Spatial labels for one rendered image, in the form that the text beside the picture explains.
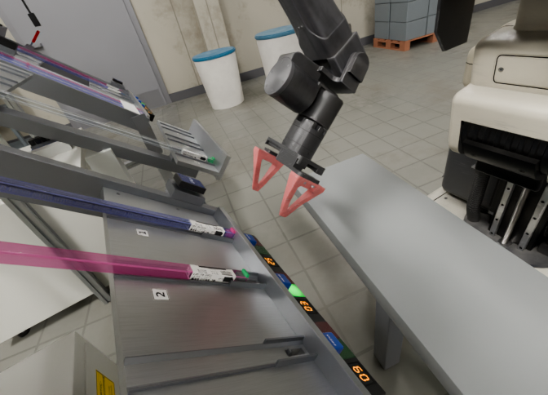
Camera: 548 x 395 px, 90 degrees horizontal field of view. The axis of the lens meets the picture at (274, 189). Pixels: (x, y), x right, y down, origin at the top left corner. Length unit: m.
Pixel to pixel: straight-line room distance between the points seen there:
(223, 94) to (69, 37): 1.96
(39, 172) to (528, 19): 0.80
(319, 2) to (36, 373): 0.71
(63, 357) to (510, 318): 0.70
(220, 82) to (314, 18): 3.00
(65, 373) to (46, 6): 4.14
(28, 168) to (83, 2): 3.97
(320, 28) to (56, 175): 0.41
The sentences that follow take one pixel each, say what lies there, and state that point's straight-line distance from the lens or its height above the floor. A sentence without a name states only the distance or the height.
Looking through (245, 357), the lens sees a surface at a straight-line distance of 0.29.
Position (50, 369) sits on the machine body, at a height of 0.62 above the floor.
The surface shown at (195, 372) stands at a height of 0.82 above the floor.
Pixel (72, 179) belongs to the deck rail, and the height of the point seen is 0.89.
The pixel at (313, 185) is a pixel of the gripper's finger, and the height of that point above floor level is 0.79.
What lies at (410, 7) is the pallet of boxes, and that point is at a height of 0.51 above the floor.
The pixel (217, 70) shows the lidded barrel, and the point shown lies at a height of 0.44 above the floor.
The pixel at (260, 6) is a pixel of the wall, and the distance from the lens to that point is 4.58.
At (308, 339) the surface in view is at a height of 0.73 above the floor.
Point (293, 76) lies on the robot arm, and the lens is 0.41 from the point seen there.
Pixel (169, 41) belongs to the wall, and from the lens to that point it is 4.38.
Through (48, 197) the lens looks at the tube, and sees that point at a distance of 0.39.
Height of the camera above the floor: 1.04
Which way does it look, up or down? 35 degrees down
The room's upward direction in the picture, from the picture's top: 14 degrees counter-clockwise
